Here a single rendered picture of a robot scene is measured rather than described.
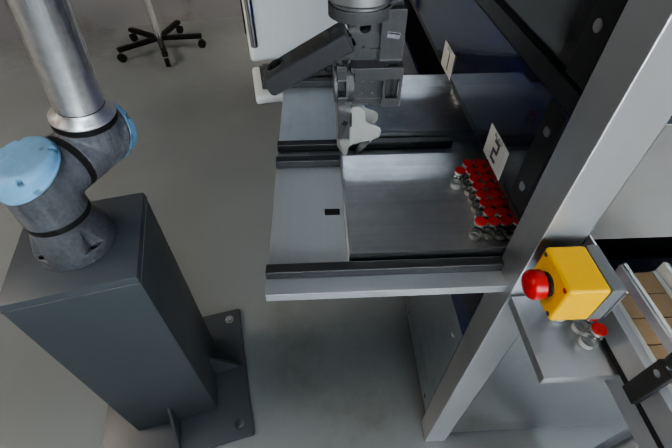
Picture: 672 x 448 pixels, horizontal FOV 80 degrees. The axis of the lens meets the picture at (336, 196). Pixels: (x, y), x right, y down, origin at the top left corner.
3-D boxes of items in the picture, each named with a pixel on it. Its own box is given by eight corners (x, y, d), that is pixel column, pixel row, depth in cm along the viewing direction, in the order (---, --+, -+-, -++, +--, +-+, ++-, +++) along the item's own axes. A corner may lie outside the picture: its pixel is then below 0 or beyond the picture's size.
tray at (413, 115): (454, 85, 113) (457, 73, 110) (483, 141, 95) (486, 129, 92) (334, 87, 112) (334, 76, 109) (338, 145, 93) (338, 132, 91)
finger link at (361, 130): (379, 165, 57) (384, 109, 51) (337, 166, 57) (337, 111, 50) (376, 151, 59) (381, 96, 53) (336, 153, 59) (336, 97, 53)
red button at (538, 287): (541, 279, 56) (552, 262, 54) (553, 304, 54) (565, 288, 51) (514, 280, 56) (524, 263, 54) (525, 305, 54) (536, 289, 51)
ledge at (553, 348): (589, 299, 67) (595, 293, 66) (634, 379, 58) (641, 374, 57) (507, 302, 67) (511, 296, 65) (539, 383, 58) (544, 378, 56)
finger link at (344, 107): (350, 145, 53) (351, 84, 46) (338, 145, 53) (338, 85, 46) (347, 124, 56) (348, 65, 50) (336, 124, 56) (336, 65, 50)
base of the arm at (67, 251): (29, 279, 78) (-1, 247, 71) (46, 222, 88) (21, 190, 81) (112, 262, 81) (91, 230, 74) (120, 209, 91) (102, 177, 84)
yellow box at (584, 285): (575, 274, 59) (598, 243, 54) (600, 319, 54) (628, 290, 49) (525, 276, 59) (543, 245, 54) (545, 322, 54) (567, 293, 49)
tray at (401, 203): (493, 162, 89) (497, 150, 87) (541, 258, 71) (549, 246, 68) (340, 167, 88) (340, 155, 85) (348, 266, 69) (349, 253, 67)
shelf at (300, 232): (449, 82, 118) (450, 76, 116) (549, 290, 68) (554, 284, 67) (284, 85, 116) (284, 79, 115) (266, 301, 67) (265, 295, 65)
